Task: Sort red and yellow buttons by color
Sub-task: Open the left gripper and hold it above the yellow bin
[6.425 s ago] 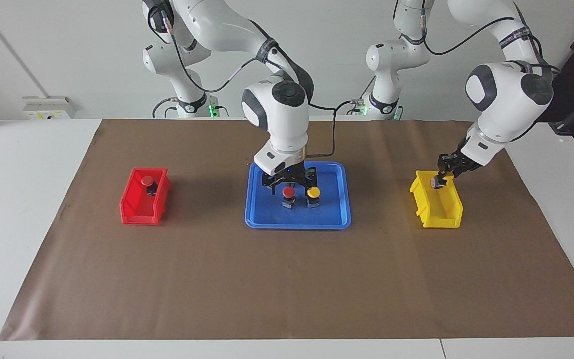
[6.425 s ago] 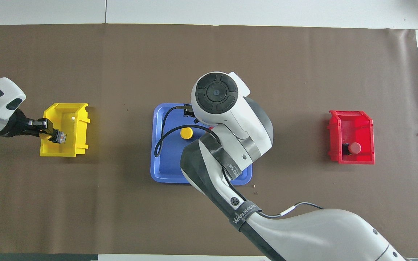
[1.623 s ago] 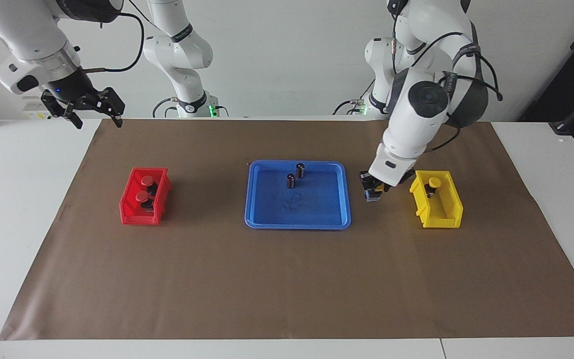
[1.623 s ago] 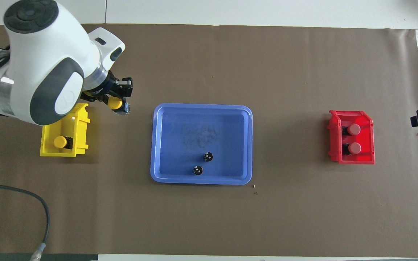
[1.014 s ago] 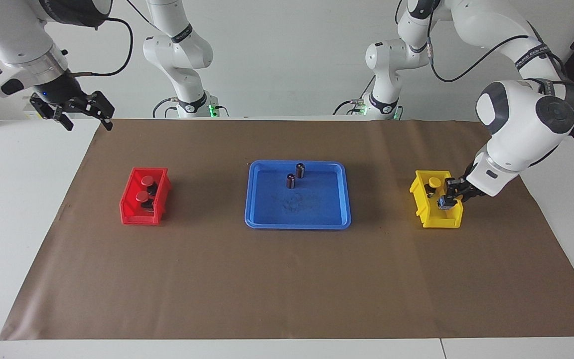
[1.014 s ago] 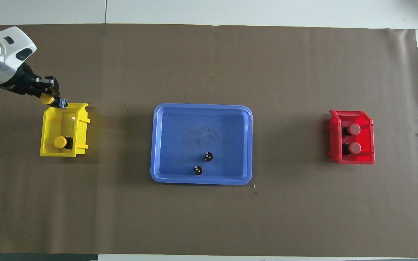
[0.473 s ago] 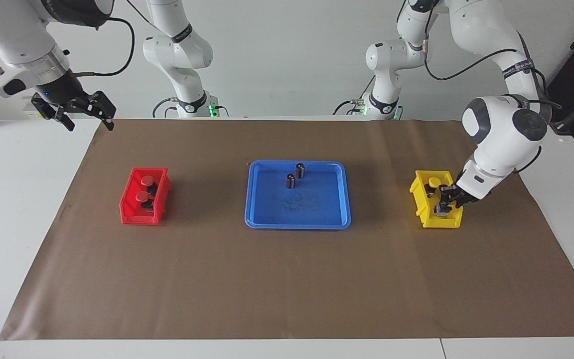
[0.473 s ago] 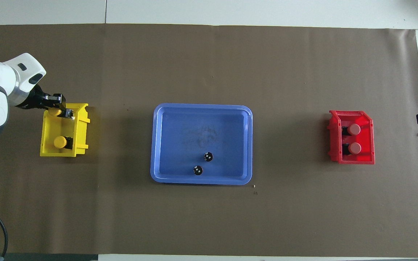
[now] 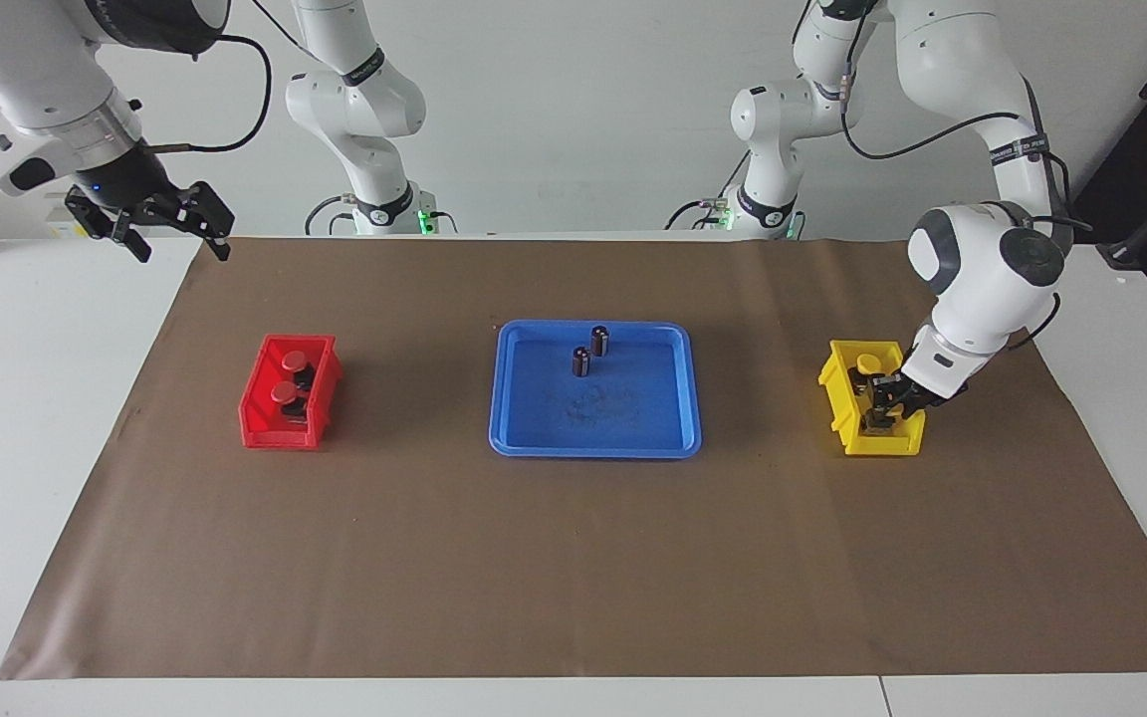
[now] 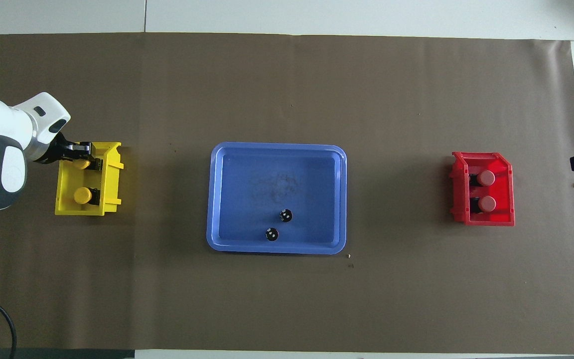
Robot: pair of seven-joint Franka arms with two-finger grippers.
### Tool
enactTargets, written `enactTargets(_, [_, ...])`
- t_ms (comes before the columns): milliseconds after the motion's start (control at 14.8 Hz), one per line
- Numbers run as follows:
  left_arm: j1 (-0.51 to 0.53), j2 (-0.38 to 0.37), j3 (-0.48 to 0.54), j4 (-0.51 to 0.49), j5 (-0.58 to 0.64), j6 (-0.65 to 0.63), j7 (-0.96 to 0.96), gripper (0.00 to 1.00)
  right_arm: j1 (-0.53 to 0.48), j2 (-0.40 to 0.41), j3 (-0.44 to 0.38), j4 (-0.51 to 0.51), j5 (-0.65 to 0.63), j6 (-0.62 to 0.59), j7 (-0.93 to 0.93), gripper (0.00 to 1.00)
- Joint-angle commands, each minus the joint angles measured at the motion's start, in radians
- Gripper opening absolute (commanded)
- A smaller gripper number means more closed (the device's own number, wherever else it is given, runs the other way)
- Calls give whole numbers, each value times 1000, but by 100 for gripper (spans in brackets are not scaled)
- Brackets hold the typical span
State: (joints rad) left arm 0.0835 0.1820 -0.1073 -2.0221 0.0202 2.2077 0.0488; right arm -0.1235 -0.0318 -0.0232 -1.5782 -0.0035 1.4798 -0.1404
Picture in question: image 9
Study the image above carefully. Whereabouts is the red plastic bin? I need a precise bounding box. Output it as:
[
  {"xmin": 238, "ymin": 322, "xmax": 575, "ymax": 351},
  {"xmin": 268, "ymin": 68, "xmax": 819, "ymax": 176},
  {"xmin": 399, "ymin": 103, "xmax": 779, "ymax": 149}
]
[{"xmin": 237, "ymin": 334, "xmax": 344, "ymax": 452}]

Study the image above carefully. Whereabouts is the blue plastic tray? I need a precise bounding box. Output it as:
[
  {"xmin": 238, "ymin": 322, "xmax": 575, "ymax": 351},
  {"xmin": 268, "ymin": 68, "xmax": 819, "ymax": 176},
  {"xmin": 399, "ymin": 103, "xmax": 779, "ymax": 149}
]
[{"xmin": 488, "ymin": 319, "xmax": 705, "ymax": 460}]

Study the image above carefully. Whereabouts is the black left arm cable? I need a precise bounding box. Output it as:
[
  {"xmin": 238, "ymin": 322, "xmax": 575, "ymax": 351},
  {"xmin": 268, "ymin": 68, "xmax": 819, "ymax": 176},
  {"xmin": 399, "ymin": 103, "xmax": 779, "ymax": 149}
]
[{"xmin": 836, "ymin": 0, "xmax": 1095, "ymax": 353}]

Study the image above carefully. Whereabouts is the white power box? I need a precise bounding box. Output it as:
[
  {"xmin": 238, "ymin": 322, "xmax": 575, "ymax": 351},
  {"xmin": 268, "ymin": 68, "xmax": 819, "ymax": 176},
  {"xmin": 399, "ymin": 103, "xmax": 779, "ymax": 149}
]
[{"xmin": 45, "ymin": 191, "xmax": 155, "ymax": 239}]

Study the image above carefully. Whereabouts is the red push button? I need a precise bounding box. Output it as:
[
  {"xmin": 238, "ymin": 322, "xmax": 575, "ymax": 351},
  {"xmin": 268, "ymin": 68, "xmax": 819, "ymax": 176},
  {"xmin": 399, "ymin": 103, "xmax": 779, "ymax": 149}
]
[
  {"xmin": 269, "ymin": 380, "xmax": 312, "ymax": 425},
  {"xmin": 276, "ymin": 346, "xmax": 319, "ymax": 390}
]

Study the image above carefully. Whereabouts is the yellow plastic bin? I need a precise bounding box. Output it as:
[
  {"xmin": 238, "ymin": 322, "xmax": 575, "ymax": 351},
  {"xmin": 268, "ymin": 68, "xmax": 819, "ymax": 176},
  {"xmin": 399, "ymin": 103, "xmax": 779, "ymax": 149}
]
[{"xmin": 816, "ymin": 339, "xmax": 929, "ymax": 458}]

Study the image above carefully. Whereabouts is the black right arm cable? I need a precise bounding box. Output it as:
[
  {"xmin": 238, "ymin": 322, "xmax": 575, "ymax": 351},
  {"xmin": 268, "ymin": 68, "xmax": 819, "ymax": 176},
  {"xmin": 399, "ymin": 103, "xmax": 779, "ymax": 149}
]
[{"xmin": 148, "ymin": 34, "xmax": 273, "ymax": 154}]

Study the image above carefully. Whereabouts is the black base cable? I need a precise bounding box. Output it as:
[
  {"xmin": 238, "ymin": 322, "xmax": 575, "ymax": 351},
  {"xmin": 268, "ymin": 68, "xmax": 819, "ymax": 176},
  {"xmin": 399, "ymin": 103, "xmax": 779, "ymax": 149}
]
[
  {"xmin": 666, "ymin": 149, "xmax": 754, "ymax": 232},
  {"xmin": 303, "ymin": 194, "xmax": 355, "ymax": 237}
]

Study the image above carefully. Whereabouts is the black background panel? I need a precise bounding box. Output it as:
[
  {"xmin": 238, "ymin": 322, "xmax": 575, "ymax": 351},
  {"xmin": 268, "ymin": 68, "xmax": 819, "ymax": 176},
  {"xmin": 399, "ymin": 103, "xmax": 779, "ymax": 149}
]
[{"xmin": 1035, "ymin": 0, "xmax": 1147, "ymax": 296}]

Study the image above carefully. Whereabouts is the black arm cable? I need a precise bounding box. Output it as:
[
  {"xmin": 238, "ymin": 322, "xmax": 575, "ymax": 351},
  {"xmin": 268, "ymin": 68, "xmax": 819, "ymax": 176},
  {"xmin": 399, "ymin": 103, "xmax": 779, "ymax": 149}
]
[
  {"xmin": 148, "ymin": 34, "xmax": 273, "ymax": 154},
  {"xmin": 836, "ymin": 0, "xmax": 1095, "ymax": 353}
]

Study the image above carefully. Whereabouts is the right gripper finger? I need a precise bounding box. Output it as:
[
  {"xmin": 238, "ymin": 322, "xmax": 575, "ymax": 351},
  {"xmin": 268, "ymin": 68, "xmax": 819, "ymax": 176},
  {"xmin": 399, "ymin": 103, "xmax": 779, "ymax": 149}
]
[
  {"xmin": 64, "ymin": 187, "xmax": 153, "ymax": 266},
  {"xmin": 171, "ymin": 180, "xmax": 237, "ymax": 264}
]

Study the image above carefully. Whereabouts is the brown paper table mat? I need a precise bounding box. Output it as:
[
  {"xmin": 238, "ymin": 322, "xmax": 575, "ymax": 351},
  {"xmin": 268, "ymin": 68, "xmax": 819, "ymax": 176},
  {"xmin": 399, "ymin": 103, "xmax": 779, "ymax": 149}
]
[{"xmin": 0, "ymin": 238, "xmax": 1147, "ymax": 682}]

